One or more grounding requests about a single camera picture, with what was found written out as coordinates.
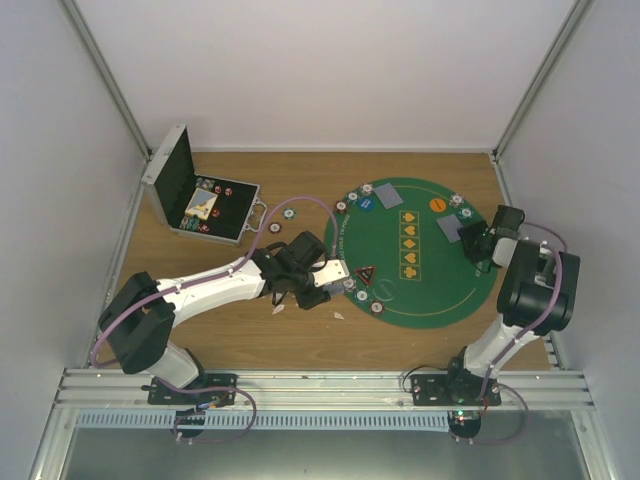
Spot blue playing card deck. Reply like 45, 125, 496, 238
324, 283, 345, 296

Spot card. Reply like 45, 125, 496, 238
374, 183, 403, 209
436, 214, 463, 243

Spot orange big blind button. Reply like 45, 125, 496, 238
429, 198, 447, 213

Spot red triangle dealer button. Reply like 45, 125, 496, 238
354, 265, 376, 287

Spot hundred chips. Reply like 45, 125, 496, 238
369, 301, 384, 315
334, 201, 348, 215

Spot clear round button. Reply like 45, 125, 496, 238
372, 278, 397, 302

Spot green fifty chip stack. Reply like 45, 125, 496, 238
283, 208, 296, 220

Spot blue small blind button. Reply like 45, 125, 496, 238
357, 196, 375, 212

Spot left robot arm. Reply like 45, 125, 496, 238
95, 231, 349, 404

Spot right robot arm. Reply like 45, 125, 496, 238
442, 205, 581, 405

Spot white debris pile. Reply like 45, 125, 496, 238
272, 304, 345, 320

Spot round green poker mat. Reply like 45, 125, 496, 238
325, 177, 498, 329

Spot aluminium poker case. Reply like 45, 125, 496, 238
141, 124, 268, 246

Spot card pack in case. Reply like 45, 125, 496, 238
184, 188, 218, 221

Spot chips in case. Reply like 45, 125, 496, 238
196, 177, 215, 191

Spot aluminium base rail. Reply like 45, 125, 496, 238
50, 370, 595, 434

